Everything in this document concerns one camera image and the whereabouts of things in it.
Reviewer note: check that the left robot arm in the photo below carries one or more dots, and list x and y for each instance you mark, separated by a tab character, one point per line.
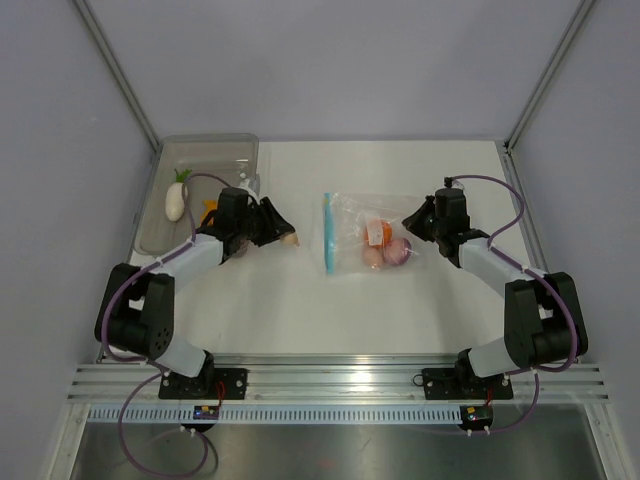
137	312

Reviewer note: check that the right frame post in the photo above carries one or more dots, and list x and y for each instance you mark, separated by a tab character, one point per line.
553	66

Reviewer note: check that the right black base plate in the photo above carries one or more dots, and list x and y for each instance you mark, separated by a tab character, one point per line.
448	384

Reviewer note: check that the peach fake egg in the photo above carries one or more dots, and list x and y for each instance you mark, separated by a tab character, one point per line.
372	258

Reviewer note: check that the white slotted cable duct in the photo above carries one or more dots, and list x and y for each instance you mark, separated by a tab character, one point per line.
283	414

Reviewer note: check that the left frame post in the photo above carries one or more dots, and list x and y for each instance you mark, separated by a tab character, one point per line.
98	36

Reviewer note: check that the controller board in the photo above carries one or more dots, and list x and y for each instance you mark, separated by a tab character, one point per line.
206	412
478	415

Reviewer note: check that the golden fake pastry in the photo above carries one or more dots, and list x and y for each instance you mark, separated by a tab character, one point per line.
207	218

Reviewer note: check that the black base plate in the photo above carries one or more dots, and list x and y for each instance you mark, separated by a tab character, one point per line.
448	384
228	383

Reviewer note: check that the left controller board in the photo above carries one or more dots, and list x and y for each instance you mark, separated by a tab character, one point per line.
206	412

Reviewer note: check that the aluminium mounting rail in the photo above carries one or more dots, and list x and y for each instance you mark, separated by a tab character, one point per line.
329	379

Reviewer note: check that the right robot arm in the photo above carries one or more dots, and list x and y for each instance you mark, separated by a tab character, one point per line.
542	316

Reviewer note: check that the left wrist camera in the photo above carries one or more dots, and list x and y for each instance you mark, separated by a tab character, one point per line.
250	187

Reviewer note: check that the right controller board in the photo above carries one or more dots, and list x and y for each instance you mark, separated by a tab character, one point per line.
478	415

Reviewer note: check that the frame post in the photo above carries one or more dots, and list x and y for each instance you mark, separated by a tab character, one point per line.
553	66
98	36

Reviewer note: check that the white fake radish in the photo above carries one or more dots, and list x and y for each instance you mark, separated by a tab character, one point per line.
177	195

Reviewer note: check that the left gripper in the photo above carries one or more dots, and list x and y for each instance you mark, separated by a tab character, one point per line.
275	225

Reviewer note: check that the zip top bag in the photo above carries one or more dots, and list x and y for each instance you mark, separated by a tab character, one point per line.
344	217

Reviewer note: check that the orange fake fruit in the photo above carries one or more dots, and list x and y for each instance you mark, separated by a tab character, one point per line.
378	233

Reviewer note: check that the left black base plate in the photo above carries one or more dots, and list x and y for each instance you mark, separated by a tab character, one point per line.
228	383

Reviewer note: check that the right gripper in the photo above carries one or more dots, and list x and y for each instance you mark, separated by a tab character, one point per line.
414	222

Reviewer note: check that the clear plastic container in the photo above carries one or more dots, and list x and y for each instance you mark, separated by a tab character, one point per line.
219	159

